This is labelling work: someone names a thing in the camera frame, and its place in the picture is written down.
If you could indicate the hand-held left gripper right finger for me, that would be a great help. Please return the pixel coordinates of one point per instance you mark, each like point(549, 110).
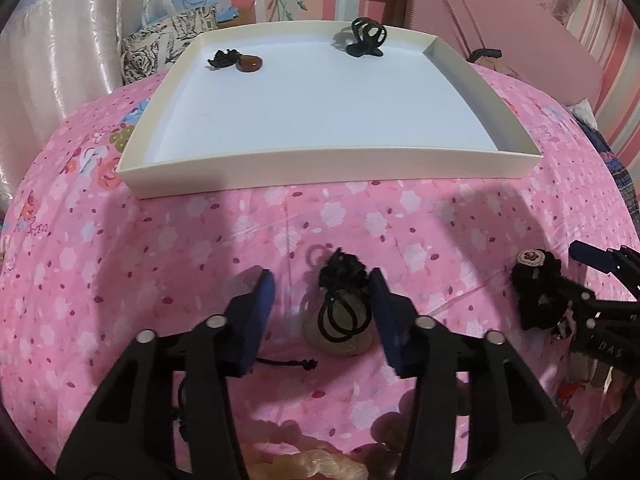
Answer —
point(385, 320)

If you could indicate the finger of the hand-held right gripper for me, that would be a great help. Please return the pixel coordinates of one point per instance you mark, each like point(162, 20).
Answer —
point(570, 292)
point(595, 256)

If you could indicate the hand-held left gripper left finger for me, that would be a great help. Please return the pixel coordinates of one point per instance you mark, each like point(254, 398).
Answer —
point(261, 310)

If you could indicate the black scrunchie with brooch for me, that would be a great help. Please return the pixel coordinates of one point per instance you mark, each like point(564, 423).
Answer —
point(530, 300)

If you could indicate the white shallow tray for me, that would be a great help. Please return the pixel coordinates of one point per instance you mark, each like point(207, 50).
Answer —
point(325, 100)

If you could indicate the plaid cloth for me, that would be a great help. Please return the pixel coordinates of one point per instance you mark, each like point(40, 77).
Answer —
point(615, 160)

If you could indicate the black hair claw clip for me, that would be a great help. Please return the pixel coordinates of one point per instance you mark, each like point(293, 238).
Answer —
point(362, 47)

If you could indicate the black and white printed bag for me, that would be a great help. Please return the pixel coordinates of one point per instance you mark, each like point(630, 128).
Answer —
point(165, 40)

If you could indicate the cream satin curtain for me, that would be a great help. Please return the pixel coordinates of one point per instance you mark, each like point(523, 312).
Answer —
point(65, 60)

